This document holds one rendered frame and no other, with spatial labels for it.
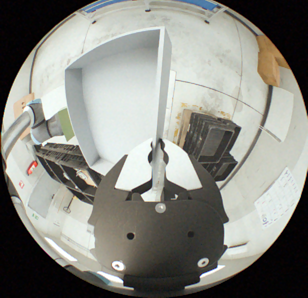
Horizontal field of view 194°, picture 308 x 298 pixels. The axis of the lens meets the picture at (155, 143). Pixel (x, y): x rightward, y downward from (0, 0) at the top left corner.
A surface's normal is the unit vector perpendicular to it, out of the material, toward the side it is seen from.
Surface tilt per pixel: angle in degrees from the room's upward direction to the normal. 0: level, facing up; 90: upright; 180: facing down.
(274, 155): 90
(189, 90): 0
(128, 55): 17
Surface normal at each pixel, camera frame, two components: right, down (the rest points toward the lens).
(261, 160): -1.00, -0.07
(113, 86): -0.29, 0.51
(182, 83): 0.00, 0.55
